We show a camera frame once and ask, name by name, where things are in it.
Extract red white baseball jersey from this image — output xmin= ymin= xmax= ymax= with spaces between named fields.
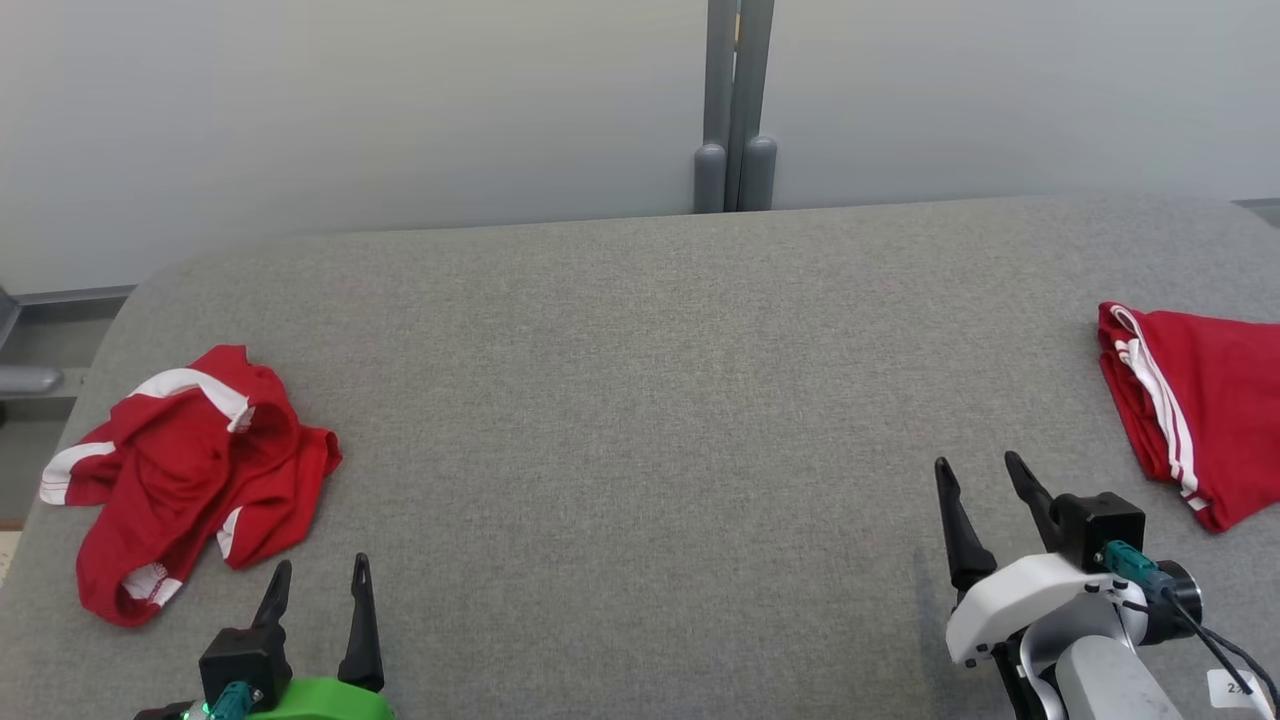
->
xmin=1096 ymin=301 xmax=1280 ymax=534

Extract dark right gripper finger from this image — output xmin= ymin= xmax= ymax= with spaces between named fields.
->
xmin=1003 ymin=451 xmax=1064 ymax=554
xmin=934 ymin=457 xmax=1000 ymax=595

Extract teal right cable connector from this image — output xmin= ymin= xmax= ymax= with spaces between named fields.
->
xmin=1094 ymin=540 xmax=1177 ymax=603

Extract teal cable connector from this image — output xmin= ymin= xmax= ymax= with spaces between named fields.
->
xmin=205 ymin=681 xmax=264 ymax=720
xmin=1094 ymin=540 xmax=1177 ymax=603

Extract grey metal post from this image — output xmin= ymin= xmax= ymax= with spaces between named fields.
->
xmin=693 ymin=0 xmax=779 ymax=215

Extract teal left cable connector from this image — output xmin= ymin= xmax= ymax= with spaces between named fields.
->
xmin=205 ymin=681 xmax=264 ymax=720

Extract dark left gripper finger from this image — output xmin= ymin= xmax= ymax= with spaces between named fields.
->
xmin=250 ymin=559 xmax=295 ymax=637
xmin=337 ymin=553 xmax=387 ymax=694

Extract white right cable label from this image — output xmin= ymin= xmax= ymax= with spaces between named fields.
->
xmin=1206 ymin=667 xmax=1264 ymax=712

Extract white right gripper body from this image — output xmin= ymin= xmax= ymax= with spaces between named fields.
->
xmin=944 ymin=551 xmax=1151 ymax=720

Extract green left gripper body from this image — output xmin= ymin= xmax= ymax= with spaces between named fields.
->
xmin=190 ymin=677 xmax=397 ymax=720

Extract red shorts with white stripe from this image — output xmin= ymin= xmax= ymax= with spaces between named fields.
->
xmin=39 ymin=344 xmax=345 ymax=629

